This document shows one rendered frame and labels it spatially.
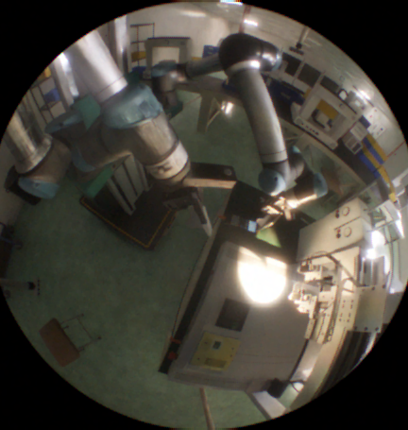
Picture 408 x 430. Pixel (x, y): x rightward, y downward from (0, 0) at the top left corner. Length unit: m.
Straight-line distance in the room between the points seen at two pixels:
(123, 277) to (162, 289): 0.41
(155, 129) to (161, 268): 1.38
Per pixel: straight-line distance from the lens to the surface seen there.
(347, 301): 0.50
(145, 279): 1.53
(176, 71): 0.80
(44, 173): 0.41
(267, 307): 0.76
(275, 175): 0.39
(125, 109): 0.19
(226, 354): 0.72
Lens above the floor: 1.49
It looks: 66 degrees down
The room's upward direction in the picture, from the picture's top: 20 degrees clockwise
